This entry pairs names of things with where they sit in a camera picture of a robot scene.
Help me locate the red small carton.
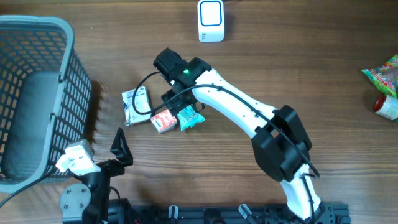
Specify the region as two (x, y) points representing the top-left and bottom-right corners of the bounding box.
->
(150, 109), (178, 134)

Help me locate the teal snack packet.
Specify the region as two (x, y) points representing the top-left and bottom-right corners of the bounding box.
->
(177, 105), (205, 131)

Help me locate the white tag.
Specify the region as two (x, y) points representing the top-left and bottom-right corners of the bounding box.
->
(121, 86), (152, 126)

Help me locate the green lid jar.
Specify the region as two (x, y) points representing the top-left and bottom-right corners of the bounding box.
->
(373, 95), (397, 121)

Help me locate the Haribo gummy bag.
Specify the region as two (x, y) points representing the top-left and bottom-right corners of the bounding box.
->
(362, 54), (397, 98)

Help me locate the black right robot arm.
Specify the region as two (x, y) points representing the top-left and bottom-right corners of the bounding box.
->
(154, 48), (322, 222)

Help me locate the white barcode scanner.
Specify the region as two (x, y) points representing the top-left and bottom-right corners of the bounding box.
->
(197, 0), (225, 42)

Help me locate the grey plastic basket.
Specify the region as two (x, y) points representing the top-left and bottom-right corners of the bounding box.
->
(1, 16), (93, 193)

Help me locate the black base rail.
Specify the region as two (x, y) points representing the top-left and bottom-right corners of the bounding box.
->
(73, 203), (351, 224)

